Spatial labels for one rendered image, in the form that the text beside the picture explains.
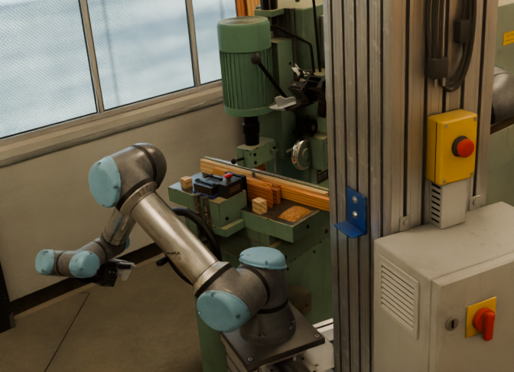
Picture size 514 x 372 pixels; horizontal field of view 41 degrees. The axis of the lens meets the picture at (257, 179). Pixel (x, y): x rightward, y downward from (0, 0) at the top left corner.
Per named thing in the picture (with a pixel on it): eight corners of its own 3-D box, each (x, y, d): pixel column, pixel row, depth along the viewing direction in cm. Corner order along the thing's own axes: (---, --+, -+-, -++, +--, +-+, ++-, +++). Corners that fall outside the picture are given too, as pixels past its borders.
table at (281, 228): (149, 210, 254) (147, 195, 252) (208, 182, 275) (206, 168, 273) (274, 256, 216) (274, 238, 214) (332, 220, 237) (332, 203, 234)
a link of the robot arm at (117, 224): (160, 123, 186) (106, 232, 217) (131, 135, 178) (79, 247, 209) (190, 152, 184) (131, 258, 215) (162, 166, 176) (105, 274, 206)
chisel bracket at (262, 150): (237, 169, 246) (235, 147, 243) (263, 157, 256) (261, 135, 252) (252, 174, 242) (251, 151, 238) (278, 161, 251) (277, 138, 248)
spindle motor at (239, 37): (213, 113, 239) (205, 22, 227) (248, 100, 251) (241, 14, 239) (252, 121, 228) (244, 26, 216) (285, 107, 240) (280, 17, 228)
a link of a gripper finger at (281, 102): (262, 98, 209) (290, 86, 205) (271, 109, 213) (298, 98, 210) (263, 106, 207) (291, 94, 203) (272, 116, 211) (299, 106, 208)
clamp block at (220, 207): (191, 217, 239) (188, 194, 235) (218, 203, 248) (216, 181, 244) (222, 228, 229) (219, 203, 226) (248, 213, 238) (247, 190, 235)
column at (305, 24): (265, 190, 274) (252, 4, 246) (300, 172, 289) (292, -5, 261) (310, 203, 260) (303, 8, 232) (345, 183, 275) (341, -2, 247)
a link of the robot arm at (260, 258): (297, 291, 182) (294, 246, 176) (268, 317, 171) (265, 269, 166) (258, 280, 188) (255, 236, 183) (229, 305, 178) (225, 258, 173)
